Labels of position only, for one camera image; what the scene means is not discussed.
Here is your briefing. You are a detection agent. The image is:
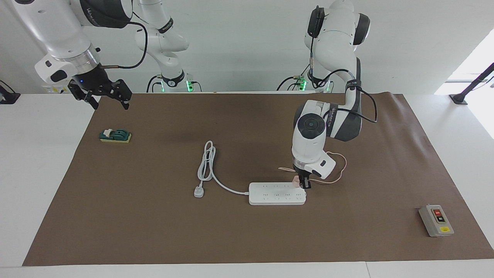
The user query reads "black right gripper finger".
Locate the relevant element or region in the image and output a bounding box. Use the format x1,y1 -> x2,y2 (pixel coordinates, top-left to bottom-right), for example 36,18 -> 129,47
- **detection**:
107,79 -> 133,110
68,80 -> 99,111

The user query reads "pink charging cable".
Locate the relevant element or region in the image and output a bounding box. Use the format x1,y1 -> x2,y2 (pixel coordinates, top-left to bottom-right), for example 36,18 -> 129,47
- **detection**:
278,152 -> 348,185

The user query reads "white power strip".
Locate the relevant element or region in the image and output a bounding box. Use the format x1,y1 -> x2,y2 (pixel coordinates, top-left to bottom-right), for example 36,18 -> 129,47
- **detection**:
248,182 -> 307,206

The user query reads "green circuit board block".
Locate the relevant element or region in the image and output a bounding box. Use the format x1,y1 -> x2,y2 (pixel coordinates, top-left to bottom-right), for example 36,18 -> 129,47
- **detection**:
99,129 -> 132,144

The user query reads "black table clamp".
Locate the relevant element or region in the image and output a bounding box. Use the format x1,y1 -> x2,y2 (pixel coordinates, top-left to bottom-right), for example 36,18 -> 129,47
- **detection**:
0,80 -> 21,105

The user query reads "brown paper table mat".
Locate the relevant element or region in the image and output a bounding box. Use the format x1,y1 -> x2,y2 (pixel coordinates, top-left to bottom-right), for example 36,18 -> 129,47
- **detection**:
22,92 -> 494,267

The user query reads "black stand with pole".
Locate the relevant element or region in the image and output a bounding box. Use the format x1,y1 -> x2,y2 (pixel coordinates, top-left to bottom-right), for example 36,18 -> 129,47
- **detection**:
450,62 -> 494,105

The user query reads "black right base cable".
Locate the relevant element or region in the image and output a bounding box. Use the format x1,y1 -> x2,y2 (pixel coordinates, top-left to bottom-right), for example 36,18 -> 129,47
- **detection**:
146,75 -> 164,93

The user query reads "black base cable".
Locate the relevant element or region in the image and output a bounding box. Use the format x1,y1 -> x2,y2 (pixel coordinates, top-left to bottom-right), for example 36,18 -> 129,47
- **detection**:
276,64 -> 309,92
146,75 -> 164,93

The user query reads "white wall socket box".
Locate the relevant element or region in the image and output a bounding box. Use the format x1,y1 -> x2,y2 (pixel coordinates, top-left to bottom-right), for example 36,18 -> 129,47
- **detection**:
42,83 -> 72,94

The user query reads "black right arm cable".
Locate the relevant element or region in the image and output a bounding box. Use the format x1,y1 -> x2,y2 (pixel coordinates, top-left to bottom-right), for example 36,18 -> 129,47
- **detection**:
102,21 -> 149,70

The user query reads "white power strip cord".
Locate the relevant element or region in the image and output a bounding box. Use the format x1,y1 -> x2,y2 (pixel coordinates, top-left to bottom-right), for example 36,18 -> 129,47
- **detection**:
197,141 -> 250,195

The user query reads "black left base cable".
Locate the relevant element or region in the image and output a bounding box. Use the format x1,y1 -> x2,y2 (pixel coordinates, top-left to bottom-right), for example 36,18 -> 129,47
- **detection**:
276,64 -> 309,92

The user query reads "grey on-off switch box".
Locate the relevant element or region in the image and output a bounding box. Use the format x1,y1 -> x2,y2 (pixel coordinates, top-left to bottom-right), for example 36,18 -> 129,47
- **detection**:
418,204 -> 455,237

